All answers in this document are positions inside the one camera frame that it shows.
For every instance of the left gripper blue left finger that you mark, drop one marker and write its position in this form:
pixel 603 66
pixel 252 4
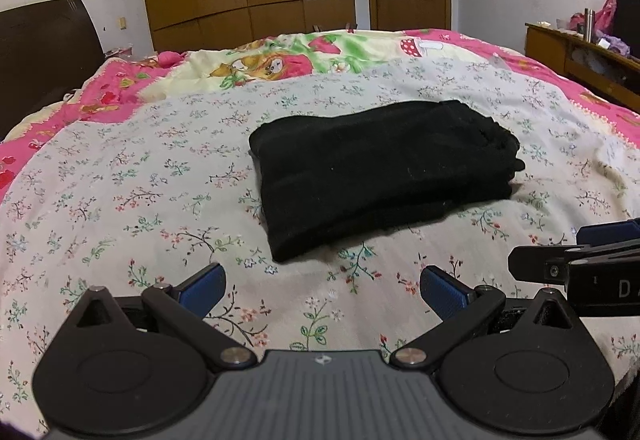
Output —
pixel 180 310

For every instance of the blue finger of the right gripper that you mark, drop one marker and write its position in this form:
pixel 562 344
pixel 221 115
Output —
pixel 609 233

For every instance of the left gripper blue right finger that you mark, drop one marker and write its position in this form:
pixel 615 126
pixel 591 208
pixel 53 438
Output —
pixel 463 311

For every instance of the black pants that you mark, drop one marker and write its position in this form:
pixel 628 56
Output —
pixel 326 180

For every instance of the wooden side desk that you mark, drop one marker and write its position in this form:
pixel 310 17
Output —
pixel 604 72

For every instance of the pink clothes pile on desk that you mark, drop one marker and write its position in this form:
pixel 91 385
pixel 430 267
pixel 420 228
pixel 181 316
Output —
pixel 618 22

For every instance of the metal thermos bottle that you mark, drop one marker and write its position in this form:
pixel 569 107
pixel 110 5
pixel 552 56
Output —
pixel 588 25

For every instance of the pink cartoon strawberry quilt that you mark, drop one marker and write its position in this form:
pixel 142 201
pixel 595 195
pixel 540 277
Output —
pixel 114 91

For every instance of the dark wooden headboard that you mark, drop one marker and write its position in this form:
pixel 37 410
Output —
pixel 48 49

